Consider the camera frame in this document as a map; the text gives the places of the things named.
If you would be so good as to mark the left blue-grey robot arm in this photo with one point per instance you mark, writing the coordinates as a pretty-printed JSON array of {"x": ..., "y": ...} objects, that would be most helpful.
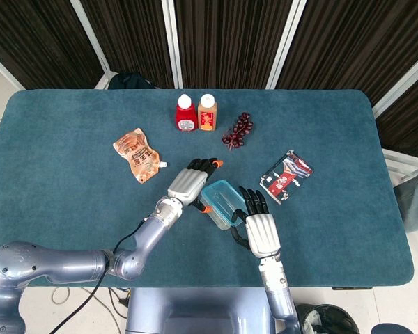
[{"x": 66, "y": 261}]

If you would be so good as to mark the dark slatted partition panel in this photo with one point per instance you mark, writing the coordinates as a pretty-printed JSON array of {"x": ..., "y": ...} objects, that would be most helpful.
[
  {"x": 411, "y": 121},
  {"x": 35, "y": 35},
  {"x": 136, "y": 35},
  {"x": 230, "y": 41},
  {"x": 352, "y": 41}
]

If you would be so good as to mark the dark red-white snack packet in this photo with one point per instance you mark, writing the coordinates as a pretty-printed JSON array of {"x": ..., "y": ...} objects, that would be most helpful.
[{"x": 287, "y": 177}]

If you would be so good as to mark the teal table cloth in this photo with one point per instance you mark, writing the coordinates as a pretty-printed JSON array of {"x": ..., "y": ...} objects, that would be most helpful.
[{"x": 73, "y": 181}]

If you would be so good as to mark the translucent blue plastic container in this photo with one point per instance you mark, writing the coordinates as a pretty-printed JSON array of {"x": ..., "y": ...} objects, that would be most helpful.
[{"x": 220, "y": 222}]

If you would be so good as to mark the white partition frame post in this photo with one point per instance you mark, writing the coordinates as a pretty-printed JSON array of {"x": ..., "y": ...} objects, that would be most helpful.
[
  {"x": 172, "y": 41},
  {"x": 285, "y": 41},
  {"x": 404, "y": 80},
  {"x": 3, "y": 69},
  {"x": 94, "y": 38}
]

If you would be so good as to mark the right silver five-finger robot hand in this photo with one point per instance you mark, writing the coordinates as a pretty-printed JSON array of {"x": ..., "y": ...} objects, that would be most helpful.
[{"x": 263, "y": 233}]

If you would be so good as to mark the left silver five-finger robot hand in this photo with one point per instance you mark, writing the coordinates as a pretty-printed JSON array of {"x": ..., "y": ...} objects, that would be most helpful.
[{"x": 186, "y": 184}]

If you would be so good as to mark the black trash bin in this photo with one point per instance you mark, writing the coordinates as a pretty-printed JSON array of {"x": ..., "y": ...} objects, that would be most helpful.
[{"x": 331, "y": 320}]

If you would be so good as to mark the orange juice bottle white cap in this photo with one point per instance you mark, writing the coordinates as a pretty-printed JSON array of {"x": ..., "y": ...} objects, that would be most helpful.
[{"x": 207, "y": 116}]

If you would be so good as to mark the dark red grape bunch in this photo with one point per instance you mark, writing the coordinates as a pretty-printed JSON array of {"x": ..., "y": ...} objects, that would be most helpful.
[{"x": 238, "y": 132}]

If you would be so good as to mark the black backpack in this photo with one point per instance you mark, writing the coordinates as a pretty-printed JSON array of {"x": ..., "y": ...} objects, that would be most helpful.
[{"x": 129, "y": 81}]

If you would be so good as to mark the orange spout pouch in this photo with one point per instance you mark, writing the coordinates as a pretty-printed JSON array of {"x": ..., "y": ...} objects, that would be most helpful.
[{"x": 137, "y": 154}]

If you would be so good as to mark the red ketchup squeeze bottle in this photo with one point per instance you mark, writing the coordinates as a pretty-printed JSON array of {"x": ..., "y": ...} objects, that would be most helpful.
[{"x": 186, "y": 116}]

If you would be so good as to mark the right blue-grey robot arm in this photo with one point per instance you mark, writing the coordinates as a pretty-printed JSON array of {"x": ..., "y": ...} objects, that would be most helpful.
[{"x": 278, "y": 292}]

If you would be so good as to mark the clear blue plastic container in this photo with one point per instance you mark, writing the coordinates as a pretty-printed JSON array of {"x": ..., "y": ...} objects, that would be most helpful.
[{"x": 221, "y": 198}]

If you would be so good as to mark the blue-grey robot torso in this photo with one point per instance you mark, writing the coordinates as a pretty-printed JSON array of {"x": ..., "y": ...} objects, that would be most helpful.
[{"x": 198, "y": 309}]

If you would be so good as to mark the white metal rack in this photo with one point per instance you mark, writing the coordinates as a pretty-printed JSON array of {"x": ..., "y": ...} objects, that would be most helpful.
[{"x": 400, "y": 167}]

